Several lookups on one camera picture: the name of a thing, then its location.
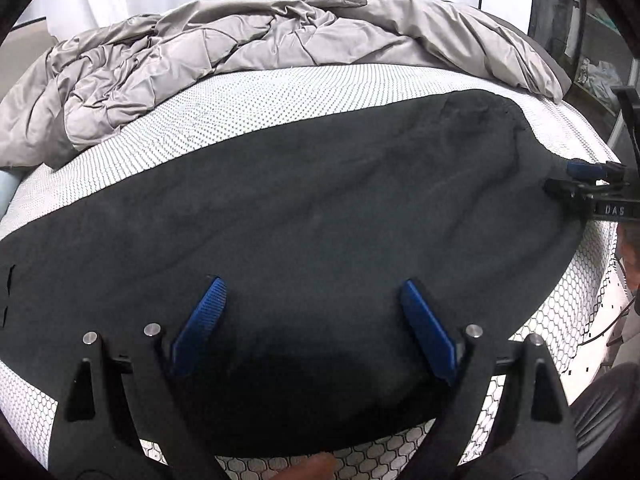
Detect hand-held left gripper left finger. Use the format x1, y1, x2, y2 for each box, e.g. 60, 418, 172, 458
50, 275, 232, 480

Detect grey duvet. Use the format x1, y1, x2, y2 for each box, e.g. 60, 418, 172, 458
0, 0, 572, 168

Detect shelf with clutter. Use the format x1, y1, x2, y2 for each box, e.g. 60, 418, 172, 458
530, 0, 632, 126

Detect white hexagon-patterned mattress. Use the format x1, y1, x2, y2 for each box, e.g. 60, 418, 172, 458
0, 62, 632, 480

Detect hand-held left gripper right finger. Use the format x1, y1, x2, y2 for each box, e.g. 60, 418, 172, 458
398, 279, 582, 480

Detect thin black cable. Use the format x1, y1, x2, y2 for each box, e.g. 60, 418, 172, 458
580, 296, 638, 346

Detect black pants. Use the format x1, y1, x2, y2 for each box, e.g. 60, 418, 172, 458
0, 88, 593, 458

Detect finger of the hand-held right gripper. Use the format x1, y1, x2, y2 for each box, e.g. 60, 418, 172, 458
543, 179, 598, 207
566, 158, 626, 183

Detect person's right hand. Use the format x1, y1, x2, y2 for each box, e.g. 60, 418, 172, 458
616, 222, 640, 297

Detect light blue bolster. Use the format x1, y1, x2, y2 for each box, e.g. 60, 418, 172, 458
0, 169, 25, 213

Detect person's grey trouser leg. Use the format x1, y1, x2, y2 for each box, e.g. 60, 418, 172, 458
570, 374, 637, 473

